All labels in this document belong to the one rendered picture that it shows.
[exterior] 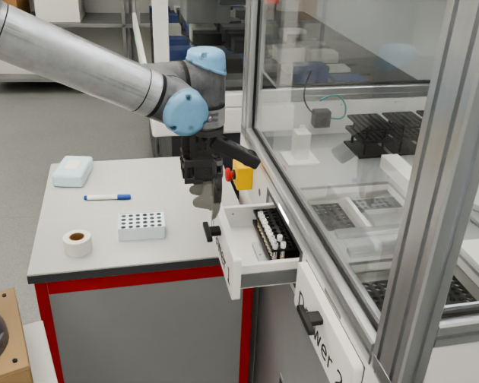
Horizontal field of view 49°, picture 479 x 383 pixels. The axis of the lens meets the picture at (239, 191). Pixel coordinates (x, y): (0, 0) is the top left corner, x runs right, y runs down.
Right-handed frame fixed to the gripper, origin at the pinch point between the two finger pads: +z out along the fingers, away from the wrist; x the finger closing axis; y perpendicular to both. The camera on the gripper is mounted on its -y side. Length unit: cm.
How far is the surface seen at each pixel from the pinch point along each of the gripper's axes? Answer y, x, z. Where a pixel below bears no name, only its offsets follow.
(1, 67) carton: 122, -394, 75
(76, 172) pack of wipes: 34, -55, 16
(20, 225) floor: 77, -159, 96
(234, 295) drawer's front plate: -1.7, 14.5, 12.9
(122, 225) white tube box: 20.9, -23.2, 16.8
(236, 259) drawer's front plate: -1.8, 14.2, 3.8
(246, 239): -8.9, -5.3, 12.8
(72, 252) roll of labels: 33.6, -15.5, 18.9
